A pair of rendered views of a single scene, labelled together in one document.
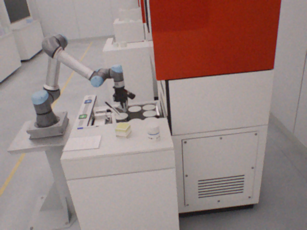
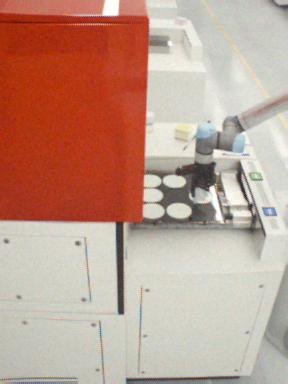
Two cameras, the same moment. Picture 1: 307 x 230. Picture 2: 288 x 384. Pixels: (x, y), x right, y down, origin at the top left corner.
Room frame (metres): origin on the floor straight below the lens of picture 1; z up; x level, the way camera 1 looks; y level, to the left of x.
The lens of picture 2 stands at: (3.46, -0.02, 2.06)
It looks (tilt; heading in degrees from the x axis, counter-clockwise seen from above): 35 degrees down; 179
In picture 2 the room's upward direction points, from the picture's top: 2 degrees clockwise
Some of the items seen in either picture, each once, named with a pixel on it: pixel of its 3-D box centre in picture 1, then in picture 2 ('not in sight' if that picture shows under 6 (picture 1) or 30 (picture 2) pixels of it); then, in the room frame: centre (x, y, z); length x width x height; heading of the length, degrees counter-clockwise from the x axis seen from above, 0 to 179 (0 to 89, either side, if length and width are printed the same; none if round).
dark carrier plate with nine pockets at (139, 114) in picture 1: (135, 115); (176, 195); (1.79, 0.14, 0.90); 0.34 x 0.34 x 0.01; 2
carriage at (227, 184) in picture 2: (99, 124); (234, 199); (1.77, 0.41, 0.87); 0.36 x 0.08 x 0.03; 2
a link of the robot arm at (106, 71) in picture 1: (103, 74); (231, 140); (1.86, 0.34, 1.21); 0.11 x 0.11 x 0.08; 79
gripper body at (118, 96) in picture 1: (119, 93); (203, 173); (1.86, 0.24, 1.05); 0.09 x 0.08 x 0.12; 63
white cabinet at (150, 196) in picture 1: (129, 176); (188, 266); (1.71, 0.25, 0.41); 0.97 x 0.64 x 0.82; 2
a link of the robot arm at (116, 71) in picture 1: (117, 72); (206, 138); (1.86, 0.24, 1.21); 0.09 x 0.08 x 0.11; 79
